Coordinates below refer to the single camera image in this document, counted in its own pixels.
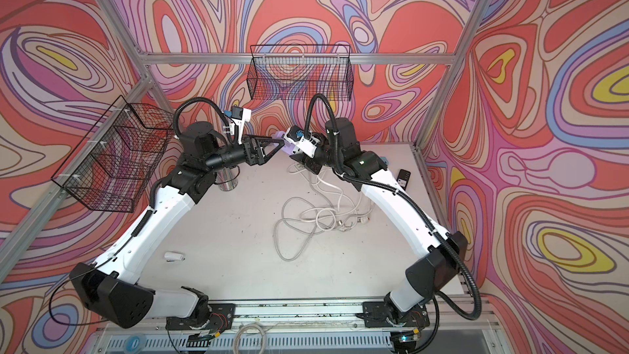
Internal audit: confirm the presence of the black wire basket back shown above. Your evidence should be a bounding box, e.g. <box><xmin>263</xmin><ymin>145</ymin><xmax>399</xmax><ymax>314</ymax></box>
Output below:
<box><xmin>247</xmin><ymin>44</ymin><xmax>354</xmax><ymax>102</ymax></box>

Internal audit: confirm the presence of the black power strip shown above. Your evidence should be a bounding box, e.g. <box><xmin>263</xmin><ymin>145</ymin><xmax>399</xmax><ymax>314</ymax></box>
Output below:
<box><xmin>272</xmin><ymin>168</ymin><xmax>412</xmax><ymax>262</ymax></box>

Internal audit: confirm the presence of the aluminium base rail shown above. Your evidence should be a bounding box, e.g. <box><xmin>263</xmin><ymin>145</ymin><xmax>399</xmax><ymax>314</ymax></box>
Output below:
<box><xmin>85</xmin><ymin>298</ymin><xmax>512</xmax><ymax>353</ymax></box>

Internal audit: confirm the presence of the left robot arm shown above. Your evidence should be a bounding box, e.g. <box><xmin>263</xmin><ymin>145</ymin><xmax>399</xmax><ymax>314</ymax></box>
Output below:
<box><xmin>68</xmin><ymin>98</ymin><xmax>284</xmax><ymax>329</ymax></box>

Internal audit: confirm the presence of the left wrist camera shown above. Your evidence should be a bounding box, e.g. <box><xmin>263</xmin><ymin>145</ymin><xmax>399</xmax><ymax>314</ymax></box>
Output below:
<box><xmin>224</xmin><ymin>105</ymin><xmax>252</xmax><ymax>145</ymax></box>

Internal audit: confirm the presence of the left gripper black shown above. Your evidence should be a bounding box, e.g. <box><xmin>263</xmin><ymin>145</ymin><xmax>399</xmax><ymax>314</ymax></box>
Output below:
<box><xmin>201</xmin><ymin>134</ymin><xmax>283</xmax><ymax>176</ymax></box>

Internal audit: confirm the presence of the white coiled cable front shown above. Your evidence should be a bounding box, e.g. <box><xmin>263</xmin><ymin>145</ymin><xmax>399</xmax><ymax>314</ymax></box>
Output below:
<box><xmin>232</xmin><ymin>323</ymin><xmax>269</xmax><ymax>354</ymax></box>

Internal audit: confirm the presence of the metal pen cup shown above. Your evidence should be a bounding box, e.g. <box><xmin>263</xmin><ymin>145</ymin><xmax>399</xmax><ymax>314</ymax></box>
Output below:
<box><xmin>215</xmin><ymin>167</ymin><xmax>241</xmax><ymax>192</ymax></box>

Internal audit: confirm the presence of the black wire basket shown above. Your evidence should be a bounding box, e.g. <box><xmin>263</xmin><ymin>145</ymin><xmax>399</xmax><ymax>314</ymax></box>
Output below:
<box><xmin>51</xmin><ymin>96</ymin><xmax>174</xmax><ymax>213</ymax></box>
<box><xmin>247</xmin><ymin>44</ymin><xmax>354</xmax><ymax>102</ymax></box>

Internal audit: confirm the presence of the purple power strip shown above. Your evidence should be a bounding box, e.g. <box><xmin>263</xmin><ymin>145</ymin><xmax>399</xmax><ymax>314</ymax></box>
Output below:
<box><xmin>271</xmin><ymin>128</ymin><xmax>374</xmax><ymax>233</ymax></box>

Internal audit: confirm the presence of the black wire basket left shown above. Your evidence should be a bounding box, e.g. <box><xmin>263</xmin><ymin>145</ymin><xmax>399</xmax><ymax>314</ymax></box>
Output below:
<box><xmin>51</xmin><ymin>96</ymin><xmax>174</xmax><ymax>213</ymax></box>

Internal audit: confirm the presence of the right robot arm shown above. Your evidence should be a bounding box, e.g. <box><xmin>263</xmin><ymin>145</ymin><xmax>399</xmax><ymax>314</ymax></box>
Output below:
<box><xmin>286</xmin><ymin>93</ymin><xmax>483</xmax><ymax>324</ymax></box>

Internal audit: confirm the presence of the small white cap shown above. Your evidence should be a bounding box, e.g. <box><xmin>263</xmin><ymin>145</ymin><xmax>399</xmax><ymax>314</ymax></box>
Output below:
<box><xmin>164</xmin><ymin>252</ymin><xmax>185</xmax><ymax>262</ymax></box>

